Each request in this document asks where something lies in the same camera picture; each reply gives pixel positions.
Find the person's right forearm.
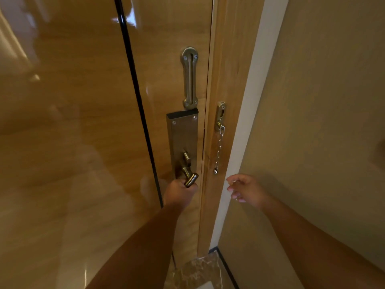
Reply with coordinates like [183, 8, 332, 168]
[261, 195, 385, 289]

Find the metal chain bracket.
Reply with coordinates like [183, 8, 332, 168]
[214, 101, 227, 132]

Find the wooden door frame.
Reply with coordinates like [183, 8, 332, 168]
[197, 0, 266, 258]

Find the black baseboard strip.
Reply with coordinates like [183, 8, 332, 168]
[208, 246, 240, 289]

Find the person's left forearm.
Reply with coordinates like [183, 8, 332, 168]
[85, 204, 184, 289]

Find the metal chain slide track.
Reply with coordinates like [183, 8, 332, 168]
[180, 47, 199, 110]

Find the silver door lever handle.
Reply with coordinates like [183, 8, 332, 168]
[179, 159, 199, 189]

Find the person's right hand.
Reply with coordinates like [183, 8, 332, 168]
[225, 173, 272, 210]

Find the glossy wooden door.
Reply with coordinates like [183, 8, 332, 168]
[0, 0, 215, 289]

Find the white wall trim strip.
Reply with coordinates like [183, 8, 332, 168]
[209, 0, 290, 251]

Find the steel inner lock plate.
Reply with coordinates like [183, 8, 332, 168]
[166, 108, 199, 181]

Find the person's left hand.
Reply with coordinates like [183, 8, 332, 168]
[162, 177, 199, 212]

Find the silver door chain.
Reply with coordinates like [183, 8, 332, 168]
[213, 124, 226, 175]

